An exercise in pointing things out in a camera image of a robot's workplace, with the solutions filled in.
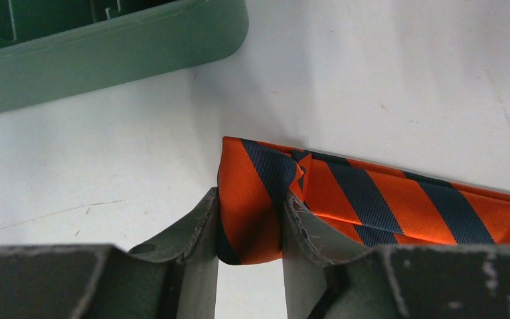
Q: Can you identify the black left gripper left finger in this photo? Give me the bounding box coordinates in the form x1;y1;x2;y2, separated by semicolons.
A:
0;188;219;318

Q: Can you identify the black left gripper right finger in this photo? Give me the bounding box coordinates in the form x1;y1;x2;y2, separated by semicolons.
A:
282;192;510;318

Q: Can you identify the orange navy striped tie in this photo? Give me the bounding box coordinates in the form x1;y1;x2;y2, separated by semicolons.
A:
216;137;510;265

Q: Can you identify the green compartment organizer tray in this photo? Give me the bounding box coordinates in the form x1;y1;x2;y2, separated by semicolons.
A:
0;0;249;113

